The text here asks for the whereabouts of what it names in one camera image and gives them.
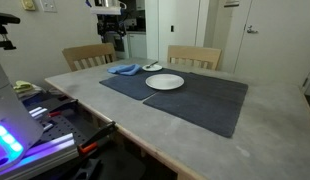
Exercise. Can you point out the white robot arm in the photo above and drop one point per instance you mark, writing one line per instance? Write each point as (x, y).
(108, 13)

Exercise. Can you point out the wooden chair by door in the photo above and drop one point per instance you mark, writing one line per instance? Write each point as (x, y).
(202, 57)

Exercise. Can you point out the large white plate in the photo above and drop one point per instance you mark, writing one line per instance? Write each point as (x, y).
(164, 81)

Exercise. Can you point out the yellow green cloth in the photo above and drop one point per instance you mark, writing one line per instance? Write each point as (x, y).
(22, 86)

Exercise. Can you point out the wooden chair by towel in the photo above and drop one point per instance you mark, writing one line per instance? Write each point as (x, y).
(89, 54)

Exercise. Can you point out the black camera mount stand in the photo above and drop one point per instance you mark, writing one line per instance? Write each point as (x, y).
(5, 19)

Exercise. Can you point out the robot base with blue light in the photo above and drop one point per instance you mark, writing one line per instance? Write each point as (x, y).
(18, 129)

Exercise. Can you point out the orange handled black clamp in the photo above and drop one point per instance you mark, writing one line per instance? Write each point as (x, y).
(91, 144)

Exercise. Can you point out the white door with handle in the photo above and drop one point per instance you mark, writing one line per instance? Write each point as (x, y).
(276, 41)

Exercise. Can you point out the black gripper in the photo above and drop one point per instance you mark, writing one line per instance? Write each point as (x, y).
(110, 23)

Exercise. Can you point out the dark blue placemat far side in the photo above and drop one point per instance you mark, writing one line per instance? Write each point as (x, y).
(211, 103)

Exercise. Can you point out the blue towel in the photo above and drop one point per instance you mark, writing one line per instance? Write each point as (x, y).
(127, 70)

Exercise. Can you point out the black perforated breadboard plate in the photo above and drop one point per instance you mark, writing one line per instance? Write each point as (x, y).
(60, 126)

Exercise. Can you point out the dark blue placemat near towel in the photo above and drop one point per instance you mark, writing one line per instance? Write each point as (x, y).
(135, 86)

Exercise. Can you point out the white wall light switch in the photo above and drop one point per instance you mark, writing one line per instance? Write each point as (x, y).
(48, 6)

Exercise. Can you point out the small white plate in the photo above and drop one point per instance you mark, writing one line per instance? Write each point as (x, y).
(155, 67)

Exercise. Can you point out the metal spoon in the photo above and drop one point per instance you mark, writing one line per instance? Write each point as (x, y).
(150, 65)

